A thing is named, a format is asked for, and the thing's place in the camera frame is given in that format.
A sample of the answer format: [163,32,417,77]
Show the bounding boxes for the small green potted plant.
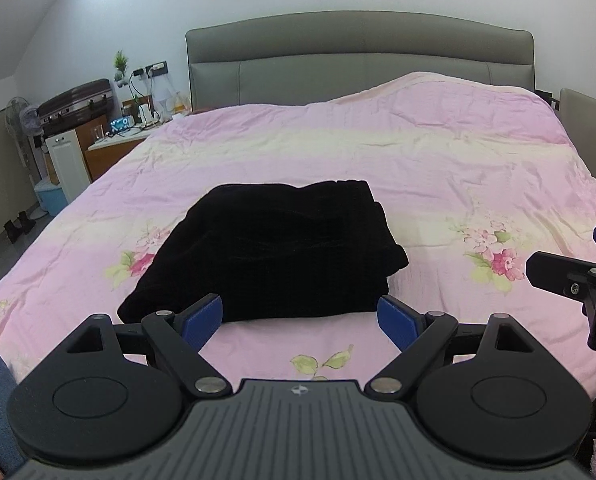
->
[112,50,130,87]

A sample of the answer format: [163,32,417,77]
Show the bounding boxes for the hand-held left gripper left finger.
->
[60,295,233,396]

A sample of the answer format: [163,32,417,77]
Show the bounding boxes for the standing fan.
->
[4,95,47,221]

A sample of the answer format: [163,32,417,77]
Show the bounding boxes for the black shoes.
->
[3,210,35,245]

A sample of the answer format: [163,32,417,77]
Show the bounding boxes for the light blue bucket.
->
[33,178,69,217]

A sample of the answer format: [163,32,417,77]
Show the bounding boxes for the black pants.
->
[116,179,410,325]

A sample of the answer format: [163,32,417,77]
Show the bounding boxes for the black wall socket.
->
[131,61,169,79]

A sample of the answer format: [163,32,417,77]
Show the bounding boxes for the grey bed headboard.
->
[185,10,535,112]

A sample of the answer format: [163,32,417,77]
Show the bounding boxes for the wooden nightstand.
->
[82,126,151,184]

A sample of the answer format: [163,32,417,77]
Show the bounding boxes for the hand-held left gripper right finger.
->
[365,294,537,396]

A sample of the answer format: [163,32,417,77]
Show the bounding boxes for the dark brown suitcase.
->
[36,78,115,127]

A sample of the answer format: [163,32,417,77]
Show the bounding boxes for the clear plastic bottle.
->
[158,89,192,122]

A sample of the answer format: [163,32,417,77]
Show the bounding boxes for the pink floral blanket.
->
[0,71,596,401]

